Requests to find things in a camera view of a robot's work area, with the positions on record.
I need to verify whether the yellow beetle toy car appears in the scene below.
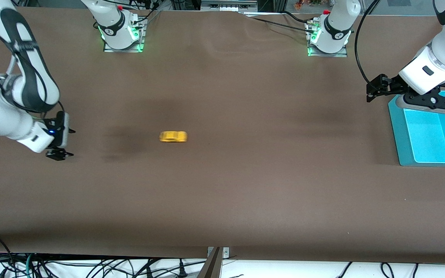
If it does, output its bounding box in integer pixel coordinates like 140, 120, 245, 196
159, 131, 188, 143

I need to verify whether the teal plastic tray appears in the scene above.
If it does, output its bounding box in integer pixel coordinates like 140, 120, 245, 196
388, 91, 445, 167

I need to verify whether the grey background equipment box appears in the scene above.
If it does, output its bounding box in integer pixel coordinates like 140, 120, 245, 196
201, 0, 258, 12

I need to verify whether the dark table leg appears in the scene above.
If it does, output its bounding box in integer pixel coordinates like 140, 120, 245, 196
196, 247, 223, 278

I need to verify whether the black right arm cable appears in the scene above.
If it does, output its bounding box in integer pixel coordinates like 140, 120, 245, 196
0, 71, 65, 116

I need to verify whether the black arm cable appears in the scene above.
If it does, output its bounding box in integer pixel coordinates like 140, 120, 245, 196
0, 71, 65, 116
355, 0, 384, 87

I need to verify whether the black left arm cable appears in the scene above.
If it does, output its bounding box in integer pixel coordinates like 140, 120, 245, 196
355, 0, 384, 87

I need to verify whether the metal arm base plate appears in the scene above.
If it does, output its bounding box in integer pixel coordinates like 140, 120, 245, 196
306, 21, 348, 58
103, 17, 146, 53

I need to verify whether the short black base cable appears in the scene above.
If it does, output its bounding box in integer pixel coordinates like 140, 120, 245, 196
280, 11, 312, 24

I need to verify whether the long black base cable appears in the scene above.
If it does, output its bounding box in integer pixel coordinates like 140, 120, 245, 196
242, 15, 318, 35

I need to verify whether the black base cable bundle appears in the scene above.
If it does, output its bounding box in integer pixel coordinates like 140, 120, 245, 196
128, 0, 162, 28

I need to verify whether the silver table bracket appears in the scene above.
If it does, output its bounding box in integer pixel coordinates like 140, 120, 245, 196
207, 247, 230, 259

